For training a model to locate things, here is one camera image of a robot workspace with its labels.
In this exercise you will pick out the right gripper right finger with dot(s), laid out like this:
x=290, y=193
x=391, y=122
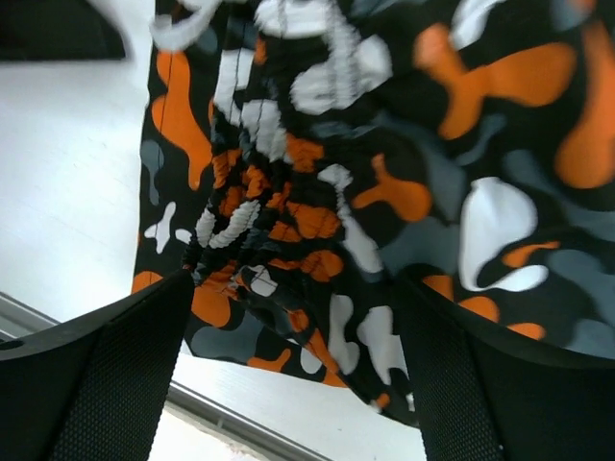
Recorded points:
x=483, y=392

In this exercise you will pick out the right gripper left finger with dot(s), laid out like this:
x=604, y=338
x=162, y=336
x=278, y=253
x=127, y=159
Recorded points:
x=93, y=388

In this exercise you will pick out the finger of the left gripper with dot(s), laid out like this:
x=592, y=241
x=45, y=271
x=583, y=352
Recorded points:
x=58, y=31

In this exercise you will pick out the orange camouflage shorts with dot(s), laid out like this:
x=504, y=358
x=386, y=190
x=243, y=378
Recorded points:
x=320, y=167

